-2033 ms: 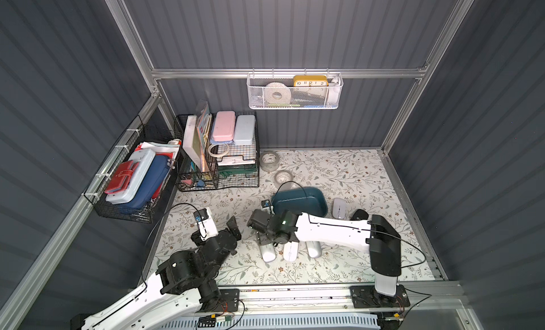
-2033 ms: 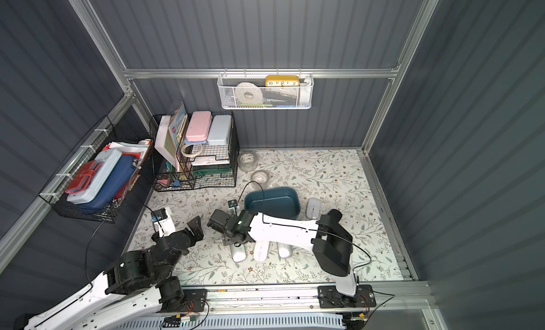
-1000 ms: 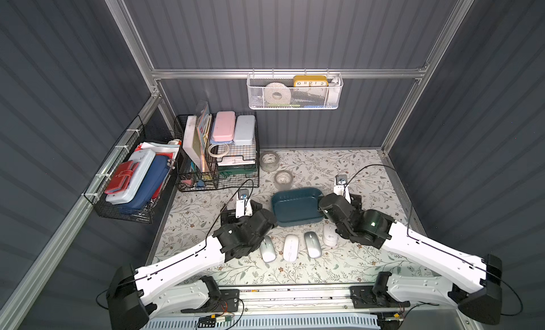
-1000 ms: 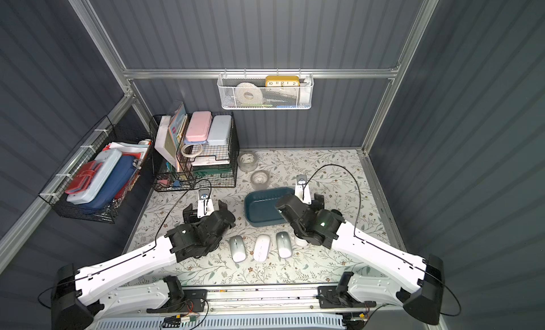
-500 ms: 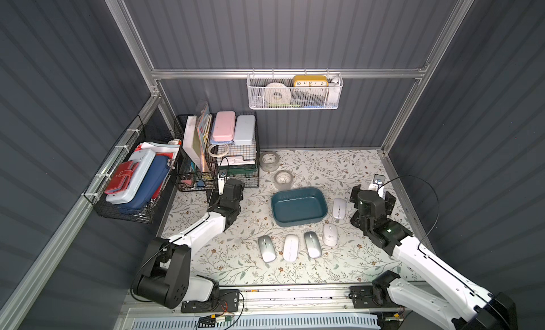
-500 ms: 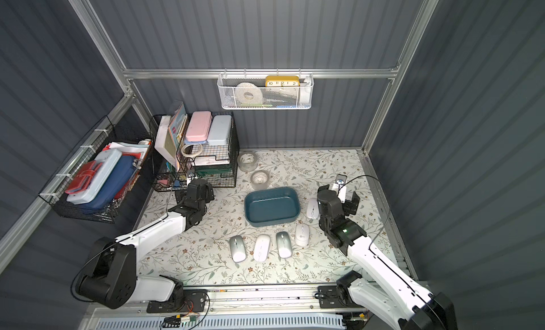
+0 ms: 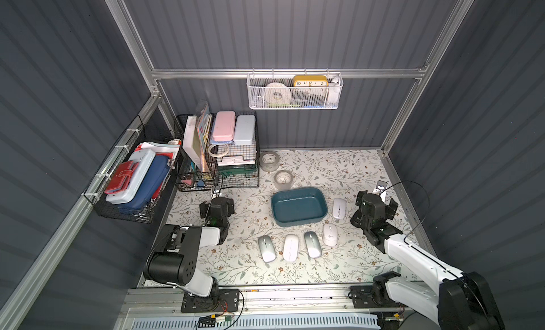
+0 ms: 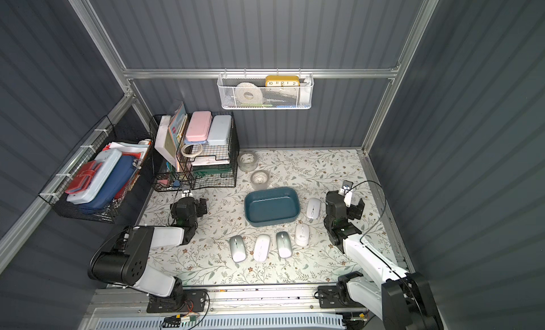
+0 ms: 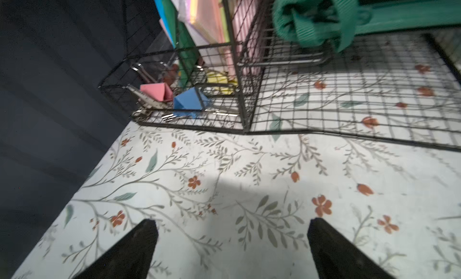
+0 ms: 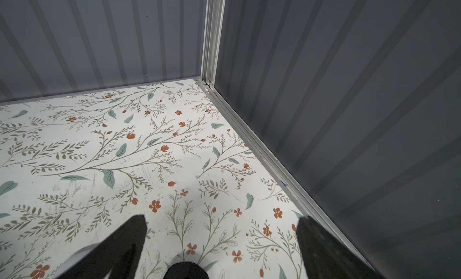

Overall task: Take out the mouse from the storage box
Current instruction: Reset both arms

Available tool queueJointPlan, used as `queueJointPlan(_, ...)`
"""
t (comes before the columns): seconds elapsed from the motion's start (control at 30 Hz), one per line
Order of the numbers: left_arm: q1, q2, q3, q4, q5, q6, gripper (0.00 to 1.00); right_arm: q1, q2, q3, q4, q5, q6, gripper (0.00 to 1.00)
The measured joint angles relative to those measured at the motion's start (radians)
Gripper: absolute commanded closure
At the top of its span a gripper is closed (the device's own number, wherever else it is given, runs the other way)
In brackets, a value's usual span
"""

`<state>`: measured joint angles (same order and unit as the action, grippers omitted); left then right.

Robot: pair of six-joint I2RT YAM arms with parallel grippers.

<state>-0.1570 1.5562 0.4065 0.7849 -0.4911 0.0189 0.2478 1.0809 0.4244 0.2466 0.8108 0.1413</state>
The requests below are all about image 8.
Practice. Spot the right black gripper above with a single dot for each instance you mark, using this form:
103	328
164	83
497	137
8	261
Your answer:
355	208

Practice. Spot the white round computer mouse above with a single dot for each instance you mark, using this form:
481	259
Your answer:
302	235

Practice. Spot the white tape roll in basket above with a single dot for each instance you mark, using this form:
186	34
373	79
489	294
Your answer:
247	93

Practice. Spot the clear tape roll front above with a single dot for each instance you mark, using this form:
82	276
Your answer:
260	180

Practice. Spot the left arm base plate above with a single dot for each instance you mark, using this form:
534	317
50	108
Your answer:
185	302

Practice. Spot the pink pencil case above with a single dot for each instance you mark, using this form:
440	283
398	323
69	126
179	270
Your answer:
199	126

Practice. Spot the white mouse with grey logo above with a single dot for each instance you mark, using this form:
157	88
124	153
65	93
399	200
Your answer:
313	208

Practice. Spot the dark blue pouch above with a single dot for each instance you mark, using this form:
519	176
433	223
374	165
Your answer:
119	176

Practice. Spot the clear tape roll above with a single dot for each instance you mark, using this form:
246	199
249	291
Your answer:
260	180
247	161

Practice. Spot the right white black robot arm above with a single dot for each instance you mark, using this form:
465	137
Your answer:
400	299

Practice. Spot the light blue pencil case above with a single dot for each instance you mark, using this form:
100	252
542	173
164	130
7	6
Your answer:
220	130

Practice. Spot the red wallet pouch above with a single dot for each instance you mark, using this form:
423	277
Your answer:
83	177

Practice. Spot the silver grey computer mouse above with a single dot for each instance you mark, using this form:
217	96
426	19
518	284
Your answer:
284	244

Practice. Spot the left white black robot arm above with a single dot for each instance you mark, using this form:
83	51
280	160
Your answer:
123	260

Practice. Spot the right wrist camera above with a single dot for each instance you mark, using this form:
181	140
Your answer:
346	192

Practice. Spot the teal plastic storage box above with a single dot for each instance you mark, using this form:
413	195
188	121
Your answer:
271	207

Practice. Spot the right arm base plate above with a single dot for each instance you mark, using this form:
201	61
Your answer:
334	297

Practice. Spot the white flat case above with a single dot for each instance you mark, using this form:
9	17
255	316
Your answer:
109	159

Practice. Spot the clear tape roll rear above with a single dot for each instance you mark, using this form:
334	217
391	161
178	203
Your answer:
247	161

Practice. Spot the white wire wall basket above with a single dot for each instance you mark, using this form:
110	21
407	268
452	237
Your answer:
275	98

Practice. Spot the black wire side basket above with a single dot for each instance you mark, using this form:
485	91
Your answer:
136	141

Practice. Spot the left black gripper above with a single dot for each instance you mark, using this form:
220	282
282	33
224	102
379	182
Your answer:
199	206

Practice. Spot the upright books and folders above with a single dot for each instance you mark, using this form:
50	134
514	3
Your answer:
170	135

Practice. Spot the black wire desk organizer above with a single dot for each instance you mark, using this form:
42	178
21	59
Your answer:
203	165

